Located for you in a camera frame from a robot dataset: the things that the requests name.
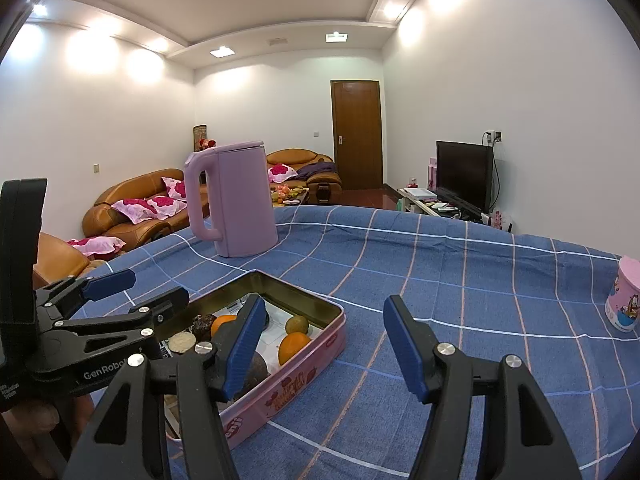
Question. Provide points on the brown round fruit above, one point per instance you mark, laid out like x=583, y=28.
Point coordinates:
x=181, y=343

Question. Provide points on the pink rectangular tin box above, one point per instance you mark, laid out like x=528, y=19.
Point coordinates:
x=310, y=360

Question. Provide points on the pink printed cup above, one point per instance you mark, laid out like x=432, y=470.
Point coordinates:
x=625, y=295

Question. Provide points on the red plush dolls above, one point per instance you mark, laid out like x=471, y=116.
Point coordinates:
x=206, y=144

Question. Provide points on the brown leather armchair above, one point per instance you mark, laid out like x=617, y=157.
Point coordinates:
x=57, y=260
x=320, y=180

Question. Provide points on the flat white box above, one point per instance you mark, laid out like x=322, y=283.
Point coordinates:
x=420, y=192

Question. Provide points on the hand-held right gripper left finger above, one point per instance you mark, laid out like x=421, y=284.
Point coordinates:
x=245, y=350

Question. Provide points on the brown wooden door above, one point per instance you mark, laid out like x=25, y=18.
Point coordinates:
x=357, y=135

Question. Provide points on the printed paper leaflet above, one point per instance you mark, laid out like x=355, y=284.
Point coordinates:
x=272, y=342

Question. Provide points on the pink floral pillow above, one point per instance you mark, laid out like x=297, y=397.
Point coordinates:
x=281, y=173
x=145, y=209
x=97, y=245
x=175, y=188

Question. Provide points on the pink electric kettle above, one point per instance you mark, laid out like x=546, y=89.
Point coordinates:
x=235, y=200

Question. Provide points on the tall pink box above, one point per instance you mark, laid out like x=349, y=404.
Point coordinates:
x=433, y=174

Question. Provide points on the blue checked tablecloth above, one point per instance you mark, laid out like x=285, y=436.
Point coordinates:
x=450, y=285

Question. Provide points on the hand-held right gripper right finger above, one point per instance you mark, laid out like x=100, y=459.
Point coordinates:
x=407, y=350

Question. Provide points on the brown leather sofa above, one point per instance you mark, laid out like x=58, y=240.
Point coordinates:
x=130, y=185

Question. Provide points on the yellow green citrus fruit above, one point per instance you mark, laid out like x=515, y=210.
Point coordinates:
x=296, y=324

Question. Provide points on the person's left hand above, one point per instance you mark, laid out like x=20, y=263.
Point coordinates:
x=35, y=417

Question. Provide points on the white wall socket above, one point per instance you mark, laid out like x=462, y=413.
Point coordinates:
x=492, y=136

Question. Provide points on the white television stand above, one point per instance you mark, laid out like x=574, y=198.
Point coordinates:
x=425, y=206

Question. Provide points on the square ceiling light panel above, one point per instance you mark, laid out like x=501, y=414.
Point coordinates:
x=222, y=51
x=336, y=36

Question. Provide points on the pink floral bag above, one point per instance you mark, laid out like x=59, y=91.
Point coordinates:
x=500, y=220

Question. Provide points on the black television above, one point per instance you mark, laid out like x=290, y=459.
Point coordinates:
x=462, y=172

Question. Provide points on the small orange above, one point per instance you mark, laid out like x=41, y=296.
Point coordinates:
x=222, y=324

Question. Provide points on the dark brown passion fruit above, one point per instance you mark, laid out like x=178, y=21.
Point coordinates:
x=259, y=372

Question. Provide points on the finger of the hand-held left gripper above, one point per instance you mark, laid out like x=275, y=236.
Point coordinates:
x=107, y=284
x=165, y=302

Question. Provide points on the tall rolled patterned mat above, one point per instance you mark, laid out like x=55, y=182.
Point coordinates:
x=199, y=132

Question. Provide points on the small dark round fruit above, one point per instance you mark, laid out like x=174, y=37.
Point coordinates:
x=204, y=326

